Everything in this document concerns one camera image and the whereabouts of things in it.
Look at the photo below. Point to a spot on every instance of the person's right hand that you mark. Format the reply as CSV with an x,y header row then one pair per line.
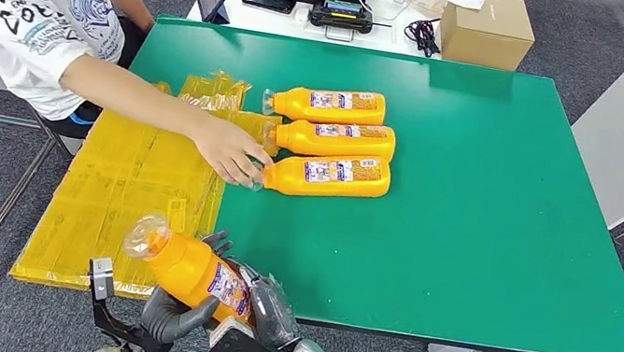
x,y
225,148

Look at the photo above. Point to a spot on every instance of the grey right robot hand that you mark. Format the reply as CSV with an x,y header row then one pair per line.
x,y
271,312

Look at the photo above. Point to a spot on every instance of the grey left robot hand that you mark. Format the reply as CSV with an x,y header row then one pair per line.
x,y
170,321

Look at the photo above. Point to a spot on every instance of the orange detergent bottle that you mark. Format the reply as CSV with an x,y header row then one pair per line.
x,y
329,105
336,140
331,176
185,267

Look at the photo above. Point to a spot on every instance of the person's right forearm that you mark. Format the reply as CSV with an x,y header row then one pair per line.
x,y
130,99

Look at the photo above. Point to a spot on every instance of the yellow taped cardboard mat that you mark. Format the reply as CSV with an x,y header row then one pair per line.
x,y
116,187

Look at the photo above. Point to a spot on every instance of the black smartphone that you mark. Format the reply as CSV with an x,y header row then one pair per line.
x,y
269,2

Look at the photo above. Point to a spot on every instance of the black remote controller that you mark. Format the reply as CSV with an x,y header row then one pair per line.
x,y
340,16

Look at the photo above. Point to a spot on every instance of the white paper sheet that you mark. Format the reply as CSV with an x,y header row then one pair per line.
x,y
465,0

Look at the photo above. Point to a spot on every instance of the brown cardboard box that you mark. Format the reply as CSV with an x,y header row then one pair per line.
x,y
485,33

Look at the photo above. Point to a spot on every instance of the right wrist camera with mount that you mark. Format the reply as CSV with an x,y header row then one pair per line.
x,y
240,351

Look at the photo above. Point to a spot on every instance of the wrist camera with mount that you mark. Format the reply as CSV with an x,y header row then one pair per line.
x,y
240,351
101,279

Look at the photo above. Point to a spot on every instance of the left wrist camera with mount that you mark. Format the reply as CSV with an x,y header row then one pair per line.
x,y
101,279

